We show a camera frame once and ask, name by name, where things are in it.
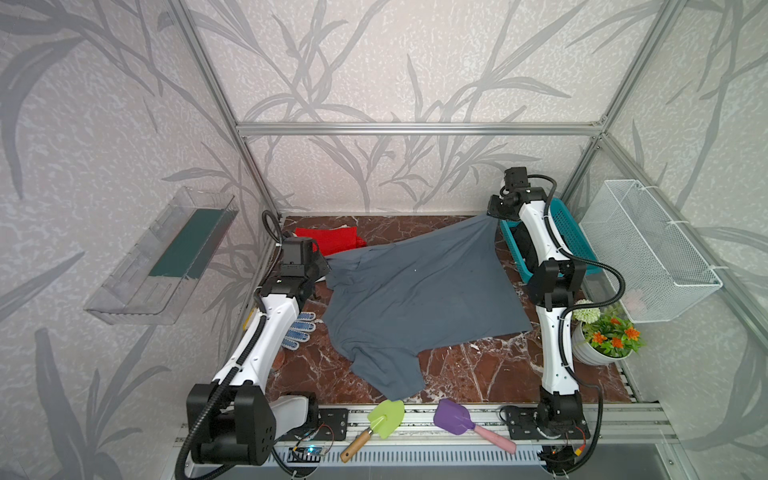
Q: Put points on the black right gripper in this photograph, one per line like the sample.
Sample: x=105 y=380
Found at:
x=496 y=207

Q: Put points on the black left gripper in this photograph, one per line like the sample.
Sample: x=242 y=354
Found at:
x=318 y=264

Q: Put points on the grey t-shirt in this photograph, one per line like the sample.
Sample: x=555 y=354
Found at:
x=391 y=302

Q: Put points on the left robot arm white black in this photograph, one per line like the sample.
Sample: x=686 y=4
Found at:
x=230 y=420

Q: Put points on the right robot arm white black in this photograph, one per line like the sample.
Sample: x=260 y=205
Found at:
x=555 y=278

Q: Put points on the red folded t-shirt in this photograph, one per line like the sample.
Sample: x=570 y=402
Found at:
x=332 y=241

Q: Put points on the black t-shirt in basket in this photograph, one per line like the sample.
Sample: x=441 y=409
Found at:
x=527 y=260

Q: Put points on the blue dotted work glove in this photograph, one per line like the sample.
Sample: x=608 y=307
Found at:
x=300 y=331

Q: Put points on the teal plastic basket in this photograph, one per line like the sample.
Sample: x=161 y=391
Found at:
x=570 y=232

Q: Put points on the potted artificial flower plant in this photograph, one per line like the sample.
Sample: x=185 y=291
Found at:
x=603 y=336

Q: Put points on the small green circuit board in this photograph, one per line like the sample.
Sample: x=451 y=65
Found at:
x=308 y=454

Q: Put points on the aluminium frame enclosure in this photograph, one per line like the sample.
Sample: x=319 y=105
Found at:
x=383 y=107

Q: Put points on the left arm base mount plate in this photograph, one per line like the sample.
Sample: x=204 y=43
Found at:
x=321 y=423

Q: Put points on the white wire mesh basket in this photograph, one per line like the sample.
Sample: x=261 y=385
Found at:
x=665 y=274

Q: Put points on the clear plastic wall shelf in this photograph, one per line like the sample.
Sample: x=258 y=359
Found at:
x=154 y=281

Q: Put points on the green garden trowel wooden handle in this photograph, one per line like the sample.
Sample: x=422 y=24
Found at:
x=384 y=419

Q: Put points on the purple scoop pink handle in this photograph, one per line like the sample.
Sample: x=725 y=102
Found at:
x=456 y=419

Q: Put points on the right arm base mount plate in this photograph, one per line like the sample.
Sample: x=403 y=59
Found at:
x=524 y=423

